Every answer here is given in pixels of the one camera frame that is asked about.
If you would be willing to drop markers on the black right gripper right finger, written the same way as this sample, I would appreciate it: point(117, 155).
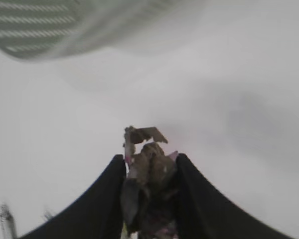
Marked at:
point(203, 212)

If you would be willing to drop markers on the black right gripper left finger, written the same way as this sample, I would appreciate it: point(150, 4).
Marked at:
point(96, 214)

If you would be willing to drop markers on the paper ball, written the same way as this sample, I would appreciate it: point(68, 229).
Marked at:
point(148, 192)

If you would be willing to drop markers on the cream and beige pen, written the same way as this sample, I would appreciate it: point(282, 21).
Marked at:
point(7, 222)

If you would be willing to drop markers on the grey-green woven plastic basket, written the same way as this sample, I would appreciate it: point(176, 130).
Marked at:
point(33, 30)

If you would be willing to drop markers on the clear plastic ruler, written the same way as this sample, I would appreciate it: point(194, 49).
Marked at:
point(47, 215)

